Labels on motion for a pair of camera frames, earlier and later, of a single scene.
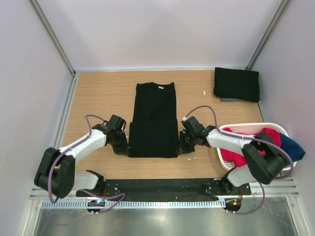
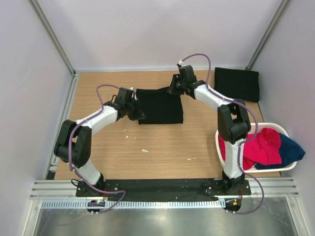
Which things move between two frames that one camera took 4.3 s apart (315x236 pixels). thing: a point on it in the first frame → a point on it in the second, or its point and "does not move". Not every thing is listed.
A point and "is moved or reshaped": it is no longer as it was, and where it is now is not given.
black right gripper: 183,148 → 172,89
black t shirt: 153,132 is moved or reshaped
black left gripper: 124,148 → 139,114
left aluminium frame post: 45,24 does not move
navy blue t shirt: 293,150 does not move
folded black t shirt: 236,83 does not move
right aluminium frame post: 267,34 does not move
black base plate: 164,189 does not move
